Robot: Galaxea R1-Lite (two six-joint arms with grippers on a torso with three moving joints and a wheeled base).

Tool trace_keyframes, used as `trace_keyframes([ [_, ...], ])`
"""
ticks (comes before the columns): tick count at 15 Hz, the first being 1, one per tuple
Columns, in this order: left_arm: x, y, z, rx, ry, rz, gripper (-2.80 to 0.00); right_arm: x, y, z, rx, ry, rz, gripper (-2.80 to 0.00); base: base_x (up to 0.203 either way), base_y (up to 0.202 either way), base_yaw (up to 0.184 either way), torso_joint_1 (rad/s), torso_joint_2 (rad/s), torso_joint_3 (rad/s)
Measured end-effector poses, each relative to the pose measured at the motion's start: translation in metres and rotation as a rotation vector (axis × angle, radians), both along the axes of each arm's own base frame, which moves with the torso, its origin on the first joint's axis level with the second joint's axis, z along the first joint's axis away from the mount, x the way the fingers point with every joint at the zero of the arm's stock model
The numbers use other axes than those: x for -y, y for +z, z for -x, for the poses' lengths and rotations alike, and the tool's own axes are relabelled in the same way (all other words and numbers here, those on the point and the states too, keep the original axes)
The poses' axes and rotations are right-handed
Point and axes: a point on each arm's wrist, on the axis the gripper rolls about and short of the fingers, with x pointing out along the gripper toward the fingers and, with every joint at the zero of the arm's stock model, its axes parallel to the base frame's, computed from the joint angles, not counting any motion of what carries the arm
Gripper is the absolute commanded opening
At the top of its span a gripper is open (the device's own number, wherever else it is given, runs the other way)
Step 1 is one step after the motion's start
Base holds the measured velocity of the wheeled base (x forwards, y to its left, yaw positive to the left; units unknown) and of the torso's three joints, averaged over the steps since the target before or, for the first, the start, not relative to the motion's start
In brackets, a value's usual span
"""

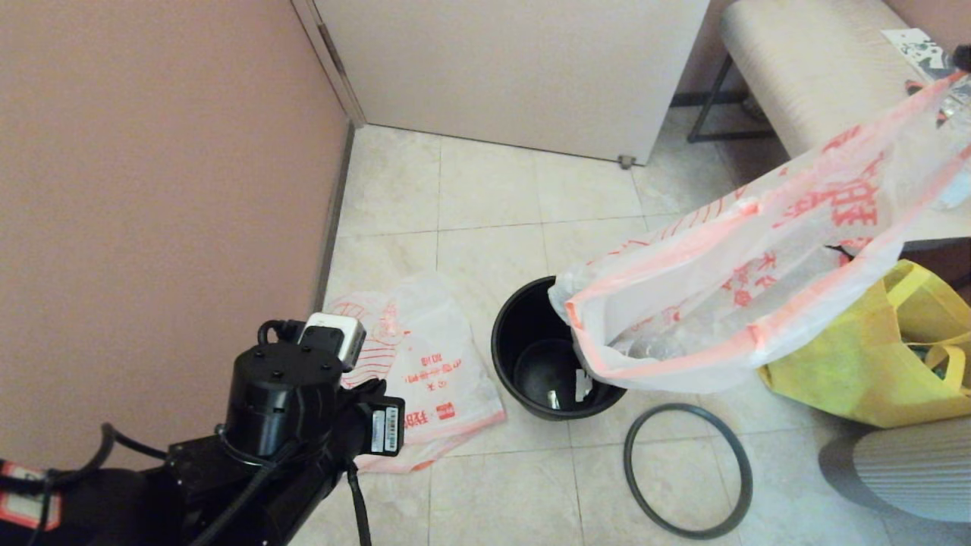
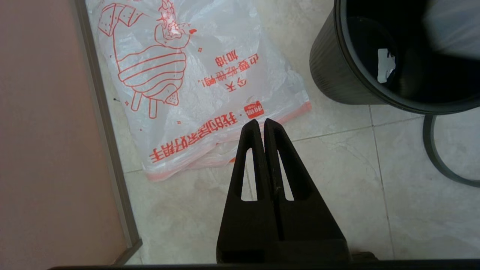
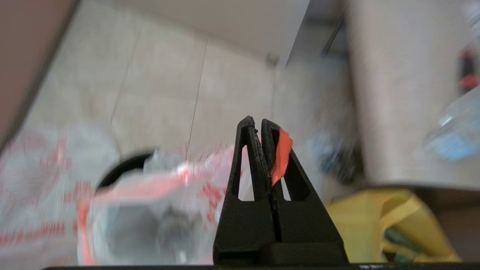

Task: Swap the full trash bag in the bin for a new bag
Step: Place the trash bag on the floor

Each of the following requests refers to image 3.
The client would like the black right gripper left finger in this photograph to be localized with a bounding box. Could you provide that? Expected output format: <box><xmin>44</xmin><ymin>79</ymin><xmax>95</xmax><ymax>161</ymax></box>
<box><xmin>213</xmin><ymin>115</ymin><xmax>276</xmax><ymax>265</ymax></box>

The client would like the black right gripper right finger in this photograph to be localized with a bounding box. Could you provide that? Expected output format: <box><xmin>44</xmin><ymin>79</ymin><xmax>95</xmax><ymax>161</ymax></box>
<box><xmin>261</xmin><ymin>118</ymin><xmax>348</xmax><ymax>264</ymax></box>

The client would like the white red-print plastic bag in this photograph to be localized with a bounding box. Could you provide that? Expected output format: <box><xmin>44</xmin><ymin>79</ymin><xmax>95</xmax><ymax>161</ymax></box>
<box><xmin>0</xmin><ymin>127</ymin><xmax>113</xmax><ymax>259</ymax></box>
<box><xmin>77</xmin><ymin>127</ymin><xmax>294</xmax><ymax>267</ymax></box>

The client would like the yellow fabric tote bag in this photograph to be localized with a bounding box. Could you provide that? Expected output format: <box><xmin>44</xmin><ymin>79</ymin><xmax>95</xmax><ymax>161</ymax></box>
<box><xmin>324</xmin><ymin>189</ymin><xmax>462</xmax><ymax>263</ymax></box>

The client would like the clear bag with black items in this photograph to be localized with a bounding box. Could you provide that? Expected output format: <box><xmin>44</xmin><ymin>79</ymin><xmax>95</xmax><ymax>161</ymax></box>
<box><xmin>306</xmin><ymin>124</ymin><xmax>360</xmax><ymax>184</ymax></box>

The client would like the black round trash bin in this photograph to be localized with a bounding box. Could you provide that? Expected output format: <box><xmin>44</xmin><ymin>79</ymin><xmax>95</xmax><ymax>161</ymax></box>
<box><xmin>96</xmin><ymin>150</ymin><xmax>156</xmax><ymax>188</ymax></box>

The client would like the beige wood-grain bench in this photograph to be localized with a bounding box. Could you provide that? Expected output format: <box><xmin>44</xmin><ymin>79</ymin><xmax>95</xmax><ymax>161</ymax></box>
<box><xmin>345</xmin><ymin>0</ymin><xmax>480</xmax><ymax>190</ymax></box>

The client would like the crumpled clear plastic bottle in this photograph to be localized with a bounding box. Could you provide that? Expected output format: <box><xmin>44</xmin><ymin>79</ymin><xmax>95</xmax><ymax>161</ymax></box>
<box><xmin>424</xmin><ymin>86</ymin><xmax>480</xmax><ymax>162</ymax></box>

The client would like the dark metal bench leg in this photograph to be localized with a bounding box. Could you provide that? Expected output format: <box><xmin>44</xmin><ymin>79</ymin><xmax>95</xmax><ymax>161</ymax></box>
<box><xmin>321</xmin><ymin>19</ymin><xmax>345</xmax><ymax>57</ymax></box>

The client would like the white door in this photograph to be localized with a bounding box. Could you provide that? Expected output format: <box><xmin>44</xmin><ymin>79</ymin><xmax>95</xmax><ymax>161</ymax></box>
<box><xmin>120</xmin><ymin>0</ymin><xmax>312</xmax><ymax>66</ymax></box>

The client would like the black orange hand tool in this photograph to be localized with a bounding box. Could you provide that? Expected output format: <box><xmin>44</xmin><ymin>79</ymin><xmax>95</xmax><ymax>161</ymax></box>
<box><xmin>459</xmin><ymin>49</ymin><xmax>480</xmax><ymax>92</ymax></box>

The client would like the grey baseboard strip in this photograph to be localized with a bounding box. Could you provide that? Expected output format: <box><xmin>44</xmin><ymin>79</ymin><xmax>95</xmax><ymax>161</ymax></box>
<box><xmin>0</xmin><ymin>0</ymin><xmax>81</xmax><ymax>150</ymax></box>

